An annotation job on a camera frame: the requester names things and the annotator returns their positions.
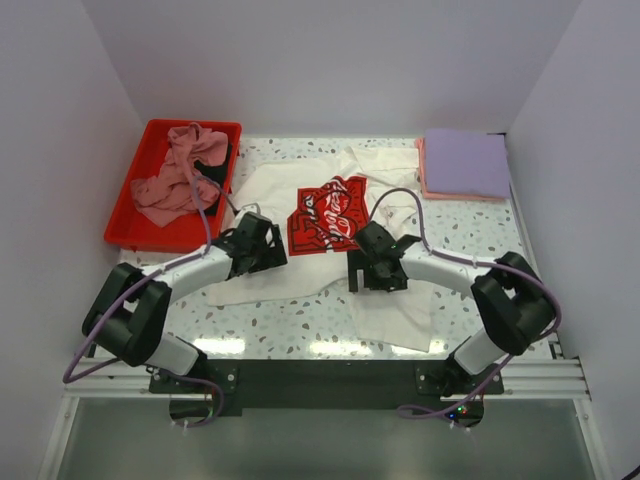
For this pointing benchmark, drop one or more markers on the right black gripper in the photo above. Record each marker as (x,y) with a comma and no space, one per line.
(358,261)

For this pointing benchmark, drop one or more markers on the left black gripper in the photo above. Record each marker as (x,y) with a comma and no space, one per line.
(277,257)

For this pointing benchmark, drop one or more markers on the white t-shirt red print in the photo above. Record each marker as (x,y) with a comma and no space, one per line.
(319,205)

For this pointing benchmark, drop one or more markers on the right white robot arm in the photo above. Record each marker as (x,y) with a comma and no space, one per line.
(513,304)

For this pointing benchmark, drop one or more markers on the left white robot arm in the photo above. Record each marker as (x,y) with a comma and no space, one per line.
(128,316)

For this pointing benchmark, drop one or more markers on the folded purple t-shirt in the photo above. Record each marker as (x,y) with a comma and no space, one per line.
(467,162)

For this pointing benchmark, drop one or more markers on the black garment in bin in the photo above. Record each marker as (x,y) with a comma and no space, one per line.
(217,174)

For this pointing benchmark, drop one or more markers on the pink crumpled t-shirt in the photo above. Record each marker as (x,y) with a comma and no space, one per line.
(178,188)

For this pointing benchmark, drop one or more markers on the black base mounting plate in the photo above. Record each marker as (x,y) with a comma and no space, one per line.
(415,389)

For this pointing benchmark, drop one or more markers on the red plastic bin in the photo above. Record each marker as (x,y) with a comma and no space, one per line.
(129,229)

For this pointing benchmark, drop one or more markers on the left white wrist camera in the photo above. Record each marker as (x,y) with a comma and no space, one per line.
(252,207)

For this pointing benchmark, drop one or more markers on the aluminium extrusion rail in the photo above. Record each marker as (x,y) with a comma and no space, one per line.
(541,372)

